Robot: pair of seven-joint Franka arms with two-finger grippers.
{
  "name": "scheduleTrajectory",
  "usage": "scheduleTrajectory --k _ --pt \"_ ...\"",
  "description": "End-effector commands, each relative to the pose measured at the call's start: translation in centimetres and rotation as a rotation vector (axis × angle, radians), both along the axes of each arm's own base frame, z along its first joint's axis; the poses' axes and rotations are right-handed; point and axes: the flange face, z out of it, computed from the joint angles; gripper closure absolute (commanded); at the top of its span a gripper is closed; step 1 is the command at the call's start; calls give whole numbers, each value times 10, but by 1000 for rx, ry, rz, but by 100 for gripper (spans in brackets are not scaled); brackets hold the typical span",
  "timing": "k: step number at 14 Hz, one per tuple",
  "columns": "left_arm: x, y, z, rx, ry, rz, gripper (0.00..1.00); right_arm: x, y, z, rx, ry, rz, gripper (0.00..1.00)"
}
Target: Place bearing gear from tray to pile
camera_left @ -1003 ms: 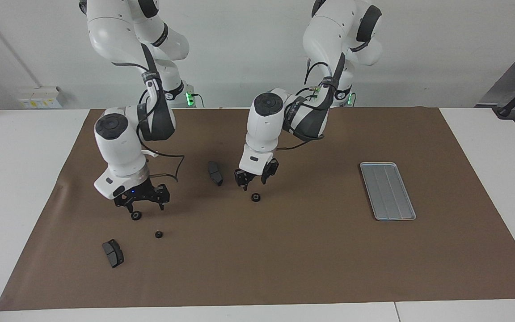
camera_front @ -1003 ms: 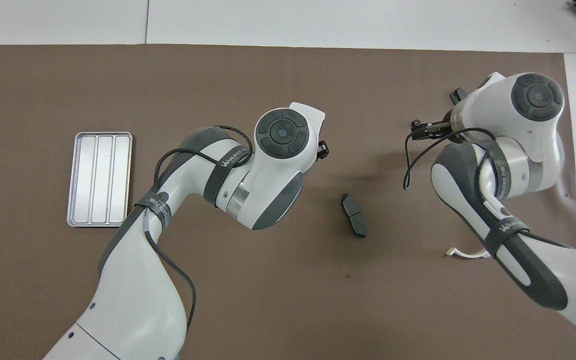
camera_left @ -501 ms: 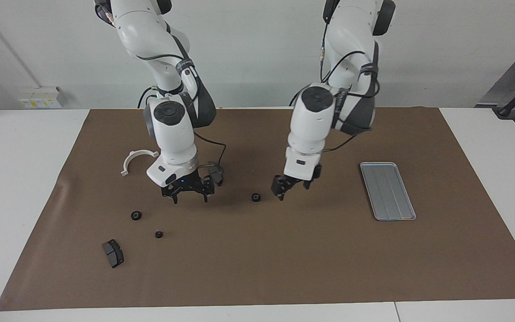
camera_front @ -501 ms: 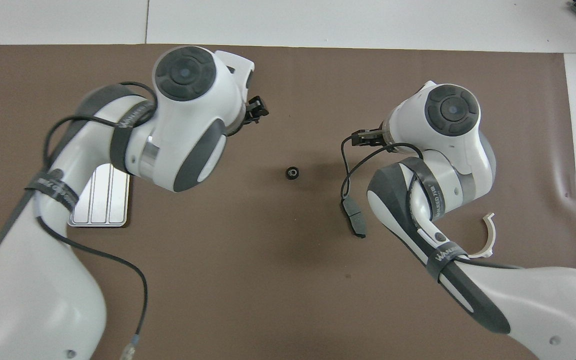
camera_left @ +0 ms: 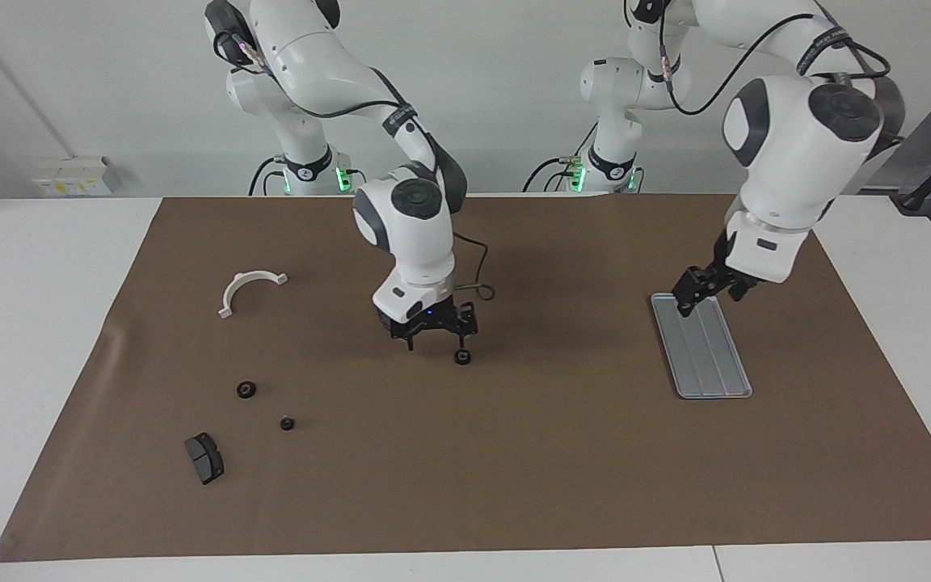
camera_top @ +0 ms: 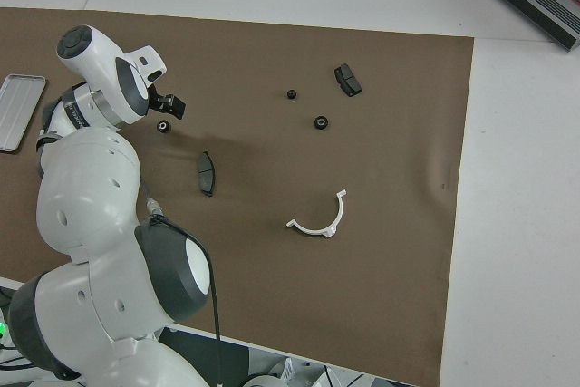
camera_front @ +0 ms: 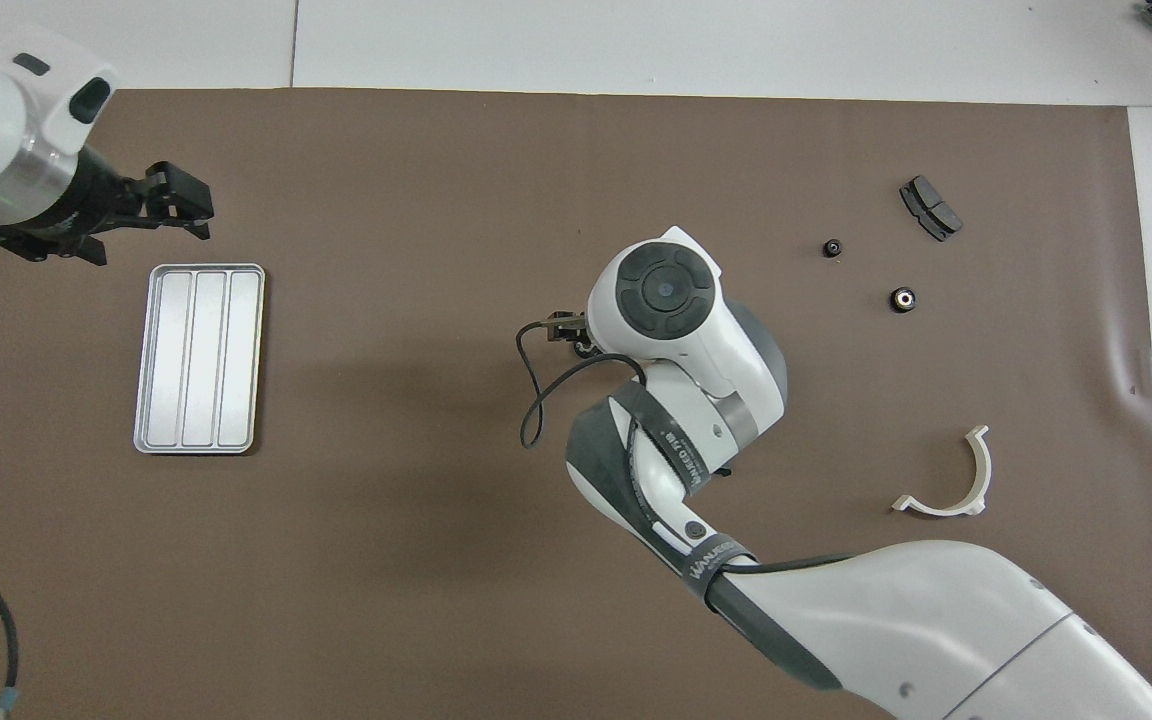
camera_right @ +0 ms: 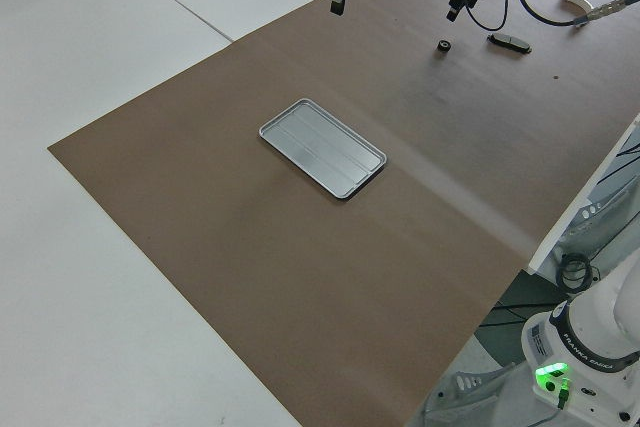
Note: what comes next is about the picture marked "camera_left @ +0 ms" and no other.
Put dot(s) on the white wall box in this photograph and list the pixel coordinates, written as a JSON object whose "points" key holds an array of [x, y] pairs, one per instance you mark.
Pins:
{"points": [[77, 174]]}

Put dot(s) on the short dark grey brake pad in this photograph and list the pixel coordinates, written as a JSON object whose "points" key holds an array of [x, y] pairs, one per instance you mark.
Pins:
{"points": [[205, 461]]}

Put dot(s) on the white curved plastic bracket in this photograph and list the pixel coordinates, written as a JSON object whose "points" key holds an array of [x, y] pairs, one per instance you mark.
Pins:
{"points": [[225, 312]]}

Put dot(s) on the large black bearing gear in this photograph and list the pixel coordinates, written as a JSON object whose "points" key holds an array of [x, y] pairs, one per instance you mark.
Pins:
{"points": [[246, 390], [462, 357]]}

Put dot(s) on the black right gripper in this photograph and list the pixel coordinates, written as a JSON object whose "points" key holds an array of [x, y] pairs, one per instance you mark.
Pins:
{"points": [[425, 325]]}

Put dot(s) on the small black bearing gear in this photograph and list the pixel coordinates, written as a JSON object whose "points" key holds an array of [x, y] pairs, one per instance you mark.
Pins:
{"points": [[287, 423]]}

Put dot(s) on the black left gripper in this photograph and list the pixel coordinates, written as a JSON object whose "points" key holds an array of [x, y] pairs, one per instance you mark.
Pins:
{"points": [[724, 275]]}

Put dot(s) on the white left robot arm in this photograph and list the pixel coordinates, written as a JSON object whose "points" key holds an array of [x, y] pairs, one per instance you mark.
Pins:
{"points": [[797, 153]]}

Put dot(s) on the silver metal tray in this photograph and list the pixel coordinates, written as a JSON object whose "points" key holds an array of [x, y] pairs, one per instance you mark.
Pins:
{"points": [[708, 356]]}

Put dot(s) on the brown table mat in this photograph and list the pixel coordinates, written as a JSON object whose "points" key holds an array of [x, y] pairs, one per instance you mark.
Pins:
{"points": [[514, 453]]}

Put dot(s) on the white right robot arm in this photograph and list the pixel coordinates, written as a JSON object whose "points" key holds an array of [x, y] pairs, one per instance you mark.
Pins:
{"points": [[413, 242]]}

